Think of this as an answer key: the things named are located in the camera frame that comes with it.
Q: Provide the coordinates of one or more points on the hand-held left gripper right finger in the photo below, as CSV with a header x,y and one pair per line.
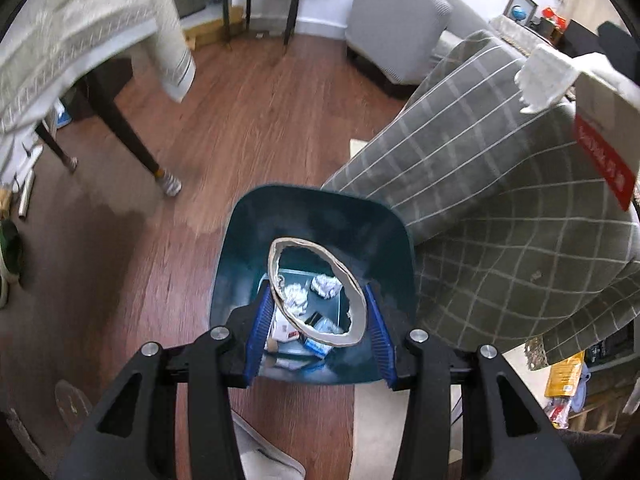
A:
x,y
380,340

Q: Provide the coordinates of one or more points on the cream patterned table cloth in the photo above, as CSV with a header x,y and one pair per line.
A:
x,y
75,25

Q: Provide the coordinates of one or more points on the cream fringed cloth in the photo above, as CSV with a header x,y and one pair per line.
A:
x,y
520,35

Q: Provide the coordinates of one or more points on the dark wooden side table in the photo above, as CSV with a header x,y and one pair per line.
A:
x,y
120,115

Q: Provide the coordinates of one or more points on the grey armchair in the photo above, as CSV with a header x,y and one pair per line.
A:
x,y
395,25

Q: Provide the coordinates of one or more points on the black monitor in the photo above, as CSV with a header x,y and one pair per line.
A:
x,y
582,37

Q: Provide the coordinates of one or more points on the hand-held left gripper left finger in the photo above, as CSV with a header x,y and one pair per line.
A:
x,y
260,330

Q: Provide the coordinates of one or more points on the metal tube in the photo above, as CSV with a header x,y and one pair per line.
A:
x,y
26,195

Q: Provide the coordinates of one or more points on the small blue globe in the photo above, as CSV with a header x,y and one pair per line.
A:
x,y
519,12

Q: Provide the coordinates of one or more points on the orange snack packet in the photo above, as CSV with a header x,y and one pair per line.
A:
x,y
564,375

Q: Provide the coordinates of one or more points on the small red flags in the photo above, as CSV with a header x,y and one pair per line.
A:
x,y
555,16

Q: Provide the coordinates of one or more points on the teal trash bin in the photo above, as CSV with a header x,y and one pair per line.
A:
x,y
310,210

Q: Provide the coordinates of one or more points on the small white red packet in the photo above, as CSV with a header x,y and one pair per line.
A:
x,y
285,327

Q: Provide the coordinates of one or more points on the white tissue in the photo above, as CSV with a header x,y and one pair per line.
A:
x,y
545,77

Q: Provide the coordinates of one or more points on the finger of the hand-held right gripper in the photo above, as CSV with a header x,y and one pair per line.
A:
x,y
620,47

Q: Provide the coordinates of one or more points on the grey checkered tablecloth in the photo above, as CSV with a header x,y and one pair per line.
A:
x,y
475,185

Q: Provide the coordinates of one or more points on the blue tissue packet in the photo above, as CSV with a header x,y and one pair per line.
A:
x,y
320,347

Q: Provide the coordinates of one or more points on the white paper ball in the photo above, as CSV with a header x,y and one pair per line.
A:
x,y
326,287

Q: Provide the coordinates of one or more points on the flat brown cardboard box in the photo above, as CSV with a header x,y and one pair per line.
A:
x,y
205,32

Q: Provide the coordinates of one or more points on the red white cardboard box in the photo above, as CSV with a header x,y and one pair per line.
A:
x,y
605,125

